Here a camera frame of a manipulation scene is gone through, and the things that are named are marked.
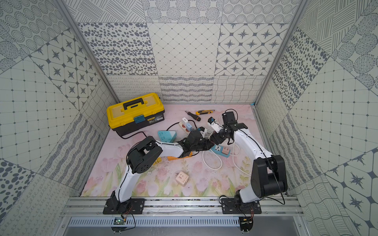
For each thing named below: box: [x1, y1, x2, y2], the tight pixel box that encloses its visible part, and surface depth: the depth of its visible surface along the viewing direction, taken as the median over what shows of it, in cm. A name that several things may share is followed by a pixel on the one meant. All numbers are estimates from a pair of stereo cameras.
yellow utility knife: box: [195, 109, 216, 116], surface depth 117 cm
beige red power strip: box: [179, 120, 191, 135], surface depth 105 cm
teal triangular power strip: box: [157, 130, 177, 144], surface depth 100 cm
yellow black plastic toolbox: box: [106, 92, 165, 137], surface depth 97 cm
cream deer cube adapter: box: [175, 171, 189, 186], surface depth 80 cm
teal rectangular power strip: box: [211, 144, 231, 158], surface depth 94 cm
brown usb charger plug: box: [221, 146, 230, 155], surface depth 90 cm
